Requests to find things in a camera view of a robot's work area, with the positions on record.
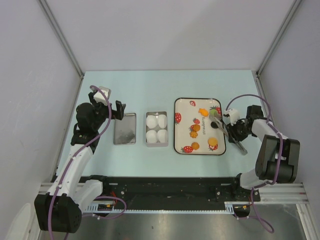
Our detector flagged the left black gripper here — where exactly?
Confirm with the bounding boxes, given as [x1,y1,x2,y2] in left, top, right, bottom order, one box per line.
[89,93,125,131]

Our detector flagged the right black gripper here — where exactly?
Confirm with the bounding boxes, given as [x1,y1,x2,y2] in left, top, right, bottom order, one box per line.
[225,118,252,144]

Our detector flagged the tan round cookie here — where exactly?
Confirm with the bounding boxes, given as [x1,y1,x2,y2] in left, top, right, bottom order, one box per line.
[207,137,218,147]

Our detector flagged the metal tongs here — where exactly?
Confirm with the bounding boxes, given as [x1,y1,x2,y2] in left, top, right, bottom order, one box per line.
[209,114,248,155]

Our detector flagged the black round cookie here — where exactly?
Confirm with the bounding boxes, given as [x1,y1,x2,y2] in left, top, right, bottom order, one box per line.
[210,121,218,129]

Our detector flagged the brown ridged cookie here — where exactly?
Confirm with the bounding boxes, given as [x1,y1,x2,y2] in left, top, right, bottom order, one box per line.
[191,142,200,150]

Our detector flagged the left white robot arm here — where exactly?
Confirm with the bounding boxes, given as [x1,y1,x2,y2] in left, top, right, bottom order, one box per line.
[34,100,126,234]

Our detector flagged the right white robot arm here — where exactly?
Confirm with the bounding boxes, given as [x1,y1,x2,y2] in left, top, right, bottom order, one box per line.
[223,105,300,201]

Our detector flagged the silver tin lid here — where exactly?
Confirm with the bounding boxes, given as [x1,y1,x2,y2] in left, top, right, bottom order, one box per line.
[113,113,137,145]

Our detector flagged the green round cookie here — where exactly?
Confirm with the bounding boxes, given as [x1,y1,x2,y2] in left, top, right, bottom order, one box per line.
[209,108,219,116]

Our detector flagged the white paper cup back-left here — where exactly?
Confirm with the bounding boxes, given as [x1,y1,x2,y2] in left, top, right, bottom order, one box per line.
[146,115,158,129]

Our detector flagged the brown round cookie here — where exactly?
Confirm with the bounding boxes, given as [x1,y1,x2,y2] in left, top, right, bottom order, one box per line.
[192,124,201,132]

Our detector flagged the strawberry pattern tray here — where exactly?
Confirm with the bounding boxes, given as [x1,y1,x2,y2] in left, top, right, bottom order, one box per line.
[173,97,226,156]

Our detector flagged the orange flower cookie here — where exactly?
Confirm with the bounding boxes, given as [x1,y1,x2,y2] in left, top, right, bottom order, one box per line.
[189,131,198,138]

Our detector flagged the orange fish cookie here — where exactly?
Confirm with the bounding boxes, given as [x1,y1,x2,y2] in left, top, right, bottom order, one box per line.
[198,108,209,117]

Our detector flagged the white paper cup front-left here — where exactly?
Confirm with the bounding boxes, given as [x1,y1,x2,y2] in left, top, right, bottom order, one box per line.
[146,130,158,144]

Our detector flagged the white paper cup back-right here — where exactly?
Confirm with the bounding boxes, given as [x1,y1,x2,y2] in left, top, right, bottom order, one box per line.
[157,114,168,129]

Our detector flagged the silver tin box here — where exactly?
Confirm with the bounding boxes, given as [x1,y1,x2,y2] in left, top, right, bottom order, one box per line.
[145,111,169,148]

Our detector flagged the white paper cup front-right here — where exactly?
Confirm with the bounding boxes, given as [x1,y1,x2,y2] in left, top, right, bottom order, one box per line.
[157,129,169,143]

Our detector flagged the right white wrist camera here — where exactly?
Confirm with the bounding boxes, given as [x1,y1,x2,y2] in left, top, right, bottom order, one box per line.
[223,108,241,126]

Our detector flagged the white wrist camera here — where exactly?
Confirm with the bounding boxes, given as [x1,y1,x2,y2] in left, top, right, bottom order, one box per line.
[223,108,241,126]
[93,86,111,106]

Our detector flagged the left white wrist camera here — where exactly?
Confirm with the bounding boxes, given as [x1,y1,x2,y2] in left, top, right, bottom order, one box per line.
[93,86,111,106]

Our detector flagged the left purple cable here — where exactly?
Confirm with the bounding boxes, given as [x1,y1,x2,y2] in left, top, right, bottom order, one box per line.
[48,84,127,240]

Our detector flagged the purple cable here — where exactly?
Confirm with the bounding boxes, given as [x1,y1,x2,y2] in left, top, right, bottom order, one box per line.
[225,94,285,233]
[48,84,127,240]

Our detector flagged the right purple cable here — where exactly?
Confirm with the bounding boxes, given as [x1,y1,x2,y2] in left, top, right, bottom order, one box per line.
[225,94,285,233]

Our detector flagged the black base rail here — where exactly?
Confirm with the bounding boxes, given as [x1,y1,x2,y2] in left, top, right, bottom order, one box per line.
[49,174,261,216]

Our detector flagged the aluminium frame post left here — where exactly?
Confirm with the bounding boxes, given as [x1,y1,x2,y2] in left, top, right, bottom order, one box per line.
[37,0,84,80]

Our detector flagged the aluminium frame post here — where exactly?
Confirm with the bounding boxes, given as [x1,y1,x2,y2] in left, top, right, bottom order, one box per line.
[255,0,304,78]
[37,0,84,80]

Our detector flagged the aluminium frame post right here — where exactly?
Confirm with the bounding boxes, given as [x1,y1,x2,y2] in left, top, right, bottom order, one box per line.
[255,0,304,78]

